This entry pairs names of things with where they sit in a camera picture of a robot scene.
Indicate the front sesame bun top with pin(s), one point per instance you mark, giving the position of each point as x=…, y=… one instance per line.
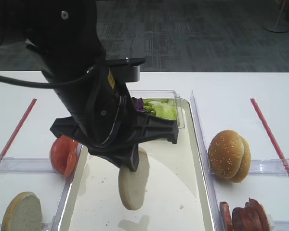
x=225, y=152

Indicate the rear sesame bun top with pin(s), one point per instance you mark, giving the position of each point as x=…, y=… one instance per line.
x=245, y=164

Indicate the right red tape strip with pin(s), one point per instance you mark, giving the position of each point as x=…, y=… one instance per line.
x=271, y=136

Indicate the shredded purple cabbage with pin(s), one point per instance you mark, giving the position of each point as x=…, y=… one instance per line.
x=139, y=104

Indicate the right upper clear crossbar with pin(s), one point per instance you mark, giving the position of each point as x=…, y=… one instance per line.
x=274, y=167

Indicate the white floor stand base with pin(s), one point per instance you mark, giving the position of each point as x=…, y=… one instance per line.
x=278, y=27

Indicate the long clear divider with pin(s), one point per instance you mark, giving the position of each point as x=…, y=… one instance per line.
x=216, y=218
x=69, y=183

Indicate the right lower clear crossbar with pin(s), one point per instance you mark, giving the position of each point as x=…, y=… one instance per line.
x=281, y=226

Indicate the white metal tray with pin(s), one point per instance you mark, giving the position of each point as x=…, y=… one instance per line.
x=175, y=196

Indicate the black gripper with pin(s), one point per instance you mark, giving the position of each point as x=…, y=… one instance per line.
x=105, y=120

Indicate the left long clear divider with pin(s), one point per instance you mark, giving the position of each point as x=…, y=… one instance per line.
x=69, y=183

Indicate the tomato slice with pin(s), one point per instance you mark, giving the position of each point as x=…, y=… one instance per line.
x=71, y=160
x=59, y=153

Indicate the left red tape strip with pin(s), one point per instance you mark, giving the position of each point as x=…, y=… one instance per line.
x=16, y=130

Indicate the sesame bun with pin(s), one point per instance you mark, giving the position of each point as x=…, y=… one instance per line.
x=225, y=152
x=245, y=164

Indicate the single red sausage slice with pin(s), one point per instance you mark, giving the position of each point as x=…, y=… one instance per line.
x=226, y=216

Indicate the clear plastic food container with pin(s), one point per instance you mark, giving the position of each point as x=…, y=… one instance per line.
x=162, y=94

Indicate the stacked dark meat slices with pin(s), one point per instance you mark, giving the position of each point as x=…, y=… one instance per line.
x=251, y=217

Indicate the right long clear divider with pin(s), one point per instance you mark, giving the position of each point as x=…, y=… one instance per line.
x=216, y=218

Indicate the rear tomato slice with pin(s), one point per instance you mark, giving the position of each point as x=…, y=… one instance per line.
x=71, y=160

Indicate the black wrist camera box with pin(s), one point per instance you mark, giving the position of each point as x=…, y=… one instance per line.
x=126, y=70

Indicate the left upper clear crossbar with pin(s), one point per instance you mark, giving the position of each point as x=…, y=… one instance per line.
x=25, y=165

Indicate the green lettuce pieces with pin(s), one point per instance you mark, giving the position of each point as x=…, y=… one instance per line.
x=162, y=108

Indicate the large bun bottom half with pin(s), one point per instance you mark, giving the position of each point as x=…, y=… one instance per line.
x=24, y=213

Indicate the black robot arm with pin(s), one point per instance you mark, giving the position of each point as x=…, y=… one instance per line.
x=62, y=36

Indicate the red tape strip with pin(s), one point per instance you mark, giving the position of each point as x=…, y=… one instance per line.
x=16, y=130
x=271, y=136

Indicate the front tomato slice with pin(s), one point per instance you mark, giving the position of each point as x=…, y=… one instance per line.
x=59, y=153

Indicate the thin bun bottom slice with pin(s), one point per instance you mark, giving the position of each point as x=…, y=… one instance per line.
x=131, y=185

